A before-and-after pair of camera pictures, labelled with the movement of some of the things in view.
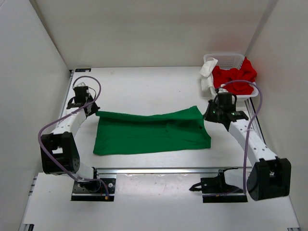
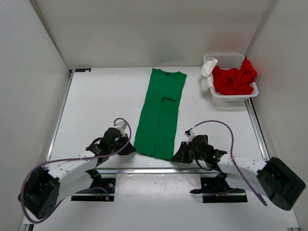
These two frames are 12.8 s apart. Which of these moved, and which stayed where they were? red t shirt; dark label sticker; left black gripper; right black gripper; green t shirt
Moved: left black gripper; right black gripper; green t shirt
Stayed: dark label sticker; red t shirt
